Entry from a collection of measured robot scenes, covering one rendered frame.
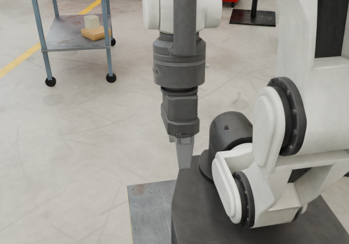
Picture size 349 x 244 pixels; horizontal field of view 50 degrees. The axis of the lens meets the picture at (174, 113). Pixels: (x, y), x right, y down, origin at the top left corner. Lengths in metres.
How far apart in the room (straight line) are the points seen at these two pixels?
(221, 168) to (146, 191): 0.46
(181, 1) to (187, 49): 0.07
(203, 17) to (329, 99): 0.24
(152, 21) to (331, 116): 0.33
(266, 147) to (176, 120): 0.17
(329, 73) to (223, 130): 0.53
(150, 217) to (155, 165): 0.84
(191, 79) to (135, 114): 1.96
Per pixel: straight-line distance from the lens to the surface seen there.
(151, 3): 0.58
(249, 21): 4.32
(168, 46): 0.59
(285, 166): 0.71
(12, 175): 2.23
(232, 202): 0.94
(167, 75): 0.60
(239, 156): 1.03
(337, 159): 0.76
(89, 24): 3.04
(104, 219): 1.86
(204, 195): 1.14
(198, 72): 0.61
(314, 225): 1.13
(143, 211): 1.33
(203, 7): 0.59
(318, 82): 0.64
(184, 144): 0.61
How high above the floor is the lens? 1.37
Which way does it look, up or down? 33 degrees down
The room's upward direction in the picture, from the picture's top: straight up
